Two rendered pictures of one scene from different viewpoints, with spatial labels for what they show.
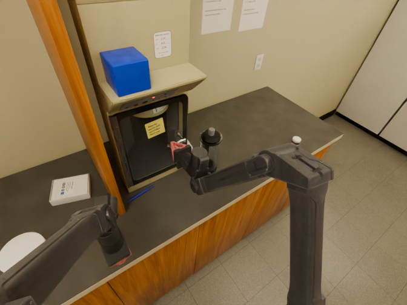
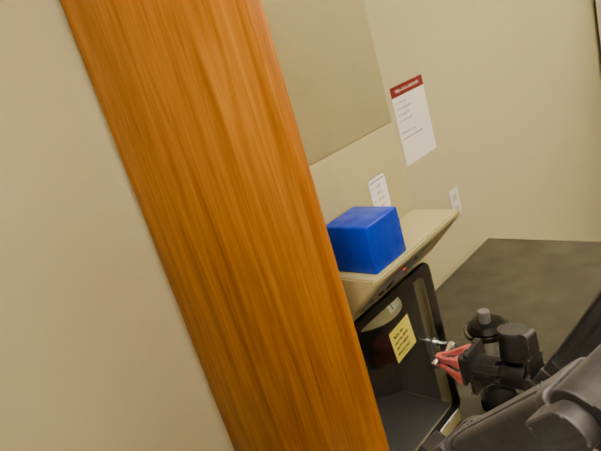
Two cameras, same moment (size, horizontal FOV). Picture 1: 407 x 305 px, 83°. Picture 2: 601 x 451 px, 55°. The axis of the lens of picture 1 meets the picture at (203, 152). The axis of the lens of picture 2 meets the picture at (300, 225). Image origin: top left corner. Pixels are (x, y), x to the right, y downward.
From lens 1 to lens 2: 0.57 m
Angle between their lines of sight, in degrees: 28
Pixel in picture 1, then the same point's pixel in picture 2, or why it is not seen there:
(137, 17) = (349, 167)
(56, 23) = (309, 191)
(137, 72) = (389, 228)
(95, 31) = not seen: hidden behind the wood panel
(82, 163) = not seen: outside the picture
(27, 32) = (144, 276)
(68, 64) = (322, 242)
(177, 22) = (387, 158)
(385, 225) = not seen: outside the picture
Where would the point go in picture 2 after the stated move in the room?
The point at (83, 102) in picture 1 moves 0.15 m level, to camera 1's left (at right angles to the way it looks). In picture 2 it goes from (340, 297) to (253, 326)
